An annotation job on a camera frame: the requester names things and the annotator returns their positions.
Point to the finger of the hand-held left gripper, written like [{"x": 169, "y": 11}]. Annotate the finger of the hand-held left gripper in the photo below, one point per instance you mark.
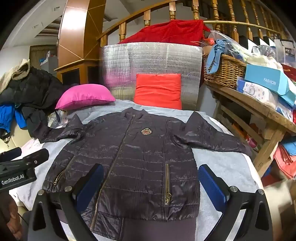
[
  {"x": 10, "y": 154},
  {"x": 37, "y": 156}
]

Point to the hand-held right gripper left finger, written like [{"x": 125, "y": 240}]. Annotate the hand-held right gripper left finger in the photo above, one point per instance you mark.
[{"x": 92, "y": 185}]

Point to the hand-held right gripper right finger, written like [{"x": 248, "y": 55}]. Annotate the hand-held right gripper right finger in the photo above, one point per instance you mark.
[{"x": 212, "y": 185}]

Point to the dark quilted zip jacket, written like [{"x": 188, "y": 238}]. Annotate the dark quilted zip jacket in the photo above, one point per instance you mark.
[{"x": 143, "y": 157}]

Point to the person's left hand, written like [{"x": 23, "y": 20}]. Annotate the person's left hand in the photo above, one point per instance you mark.
[{"x": 9, "y": 213}]

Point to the grey blanket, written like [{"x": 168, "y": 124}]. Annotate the grey blanket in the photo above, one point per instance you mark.
[{"x": 231, "y": 166}]

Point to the blue jacket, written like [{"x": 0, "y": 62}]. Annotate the blue jacket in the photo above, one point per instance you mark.
[{"x": 13, "y": 115}]

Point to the clear plastic bag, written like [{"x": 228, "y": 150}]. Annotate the clear plastic bag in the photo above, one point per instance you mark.
[{"x": 56, "y": 118}]

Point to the printed cardboard box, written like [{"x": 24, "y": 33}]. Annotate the printed cardboard box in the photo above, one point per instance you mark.
[{"x": 251, "y": 134}]

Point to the black padded coat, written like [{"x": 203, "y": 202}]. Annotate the black padded coat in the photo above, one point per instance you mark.
[{"x": 34, "y": 88}]

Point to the pink pillow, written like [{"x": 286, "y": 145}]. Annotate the pink pillow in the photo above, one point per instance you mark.
[{"x": 83, "y": 96}]

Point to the beige fleece garment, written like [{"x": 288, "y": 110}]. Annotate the beige fleece garment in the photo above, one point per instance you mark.
[{"x": 13, "y": 71}]

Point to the wooden shelf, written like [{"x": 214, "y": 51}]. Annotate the wooden shelf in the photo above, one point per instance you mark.
[{"x": 261, "y": 111}]

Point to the brown bamboo blind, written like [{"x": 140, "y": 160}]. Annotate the brown bamboo blind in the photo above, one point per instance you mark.
[{"x": 37, "y": 56}]

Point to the white box with cartoon print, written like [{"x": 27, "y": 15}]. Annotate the white box with cartoon print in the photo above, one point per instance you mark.
[{"x": 256, "y": 92}]

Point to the red-orange pillow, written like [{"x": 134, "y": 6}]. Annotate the red-orange pillow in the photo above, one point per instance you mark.
[{"x": 157, "y": 90}]

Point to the wicker basket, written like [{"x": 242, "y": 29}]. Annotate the wicker basket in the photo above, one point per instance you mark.
[{"x": 224, "y": 71}]

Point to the light blue cardboard box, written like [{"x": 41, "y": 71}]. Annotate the light blue cardboard box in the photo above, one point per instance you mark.
[{"x": 266, "y": 78}]

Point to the light blue cloth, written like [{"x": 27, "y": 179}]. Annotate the light blue cloth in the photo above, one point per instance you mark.
[{"x": 216, "y": 55}]

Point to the cream folded cloth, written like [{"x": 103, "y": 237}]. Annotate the cream folded cloth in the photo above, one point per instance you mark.
[{"x": 263, "y": 61}]

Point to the silver foil insulation mat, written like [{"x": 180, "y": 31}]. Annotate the silver foil insulation mat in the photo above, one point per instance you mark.
[{"x": 150, "y": 58}]

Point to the clear plastic storage box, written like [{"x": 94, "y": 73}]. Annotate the clear plastic storage box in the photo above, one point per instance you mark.
[{"x": 285, "y": 52}]

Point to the wooden stair railing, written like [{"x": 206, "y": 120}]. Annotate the wooden stair railing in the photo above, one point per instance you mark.
[{"x": 124, "y": 25}]

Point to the red blanket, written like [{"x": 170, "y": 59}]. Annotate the red blanket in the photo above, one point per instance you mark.
[{"x": 171, "y": 32}]

